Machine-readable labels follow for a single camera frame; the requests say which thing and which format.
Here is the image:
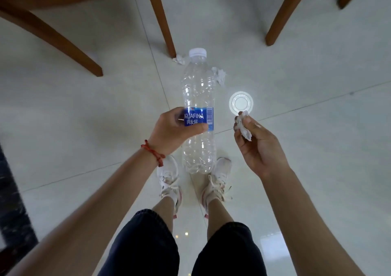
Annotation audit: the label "person's right hand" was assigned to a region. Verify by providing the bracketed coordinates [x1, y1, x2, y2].
[233, 115, 289, 179]

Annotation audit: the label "person's left hand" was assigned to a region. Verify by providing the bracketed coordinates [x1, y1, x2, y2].
[147, 107, 209, 157]

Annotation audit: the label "blue label plastic bottle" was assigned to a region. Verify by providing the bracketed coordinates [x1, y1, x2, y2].
[180, 48, 218, 175]

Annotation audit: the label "person's right forearm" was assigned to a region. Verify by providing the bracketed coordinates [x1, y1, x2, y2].
[261, 166, 366, 276]

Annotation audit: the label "person's left forearm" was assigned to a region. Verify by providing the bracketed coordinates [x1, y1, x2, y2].
[6, 147, 163, 276]

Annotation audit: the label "person's left shoe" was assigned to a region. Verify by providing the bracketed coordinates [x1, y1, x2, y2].
[156, 155, 183, 218]

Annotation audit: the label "person's left leg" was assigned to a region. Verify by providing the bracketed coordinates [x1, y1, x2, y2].
[152, 195, 178, 234]

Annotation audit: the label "person's leg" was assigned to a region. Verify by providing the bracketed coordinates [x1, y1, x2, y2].
[207, 199, 234, 240]
[152, 195, 178, 234]

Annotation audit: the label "person's right leg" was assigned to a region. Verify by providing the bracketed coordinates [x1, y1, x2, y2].
[207, 199, 234, 240]

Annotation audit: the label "dark blue trousers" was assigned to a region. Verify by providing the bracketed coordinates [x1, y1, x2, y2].
[97, 209, 268, 276]

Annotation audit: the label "red string bracelet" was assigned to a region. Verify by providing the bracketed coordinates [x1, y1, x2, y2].
[140, 140, 166, 167]

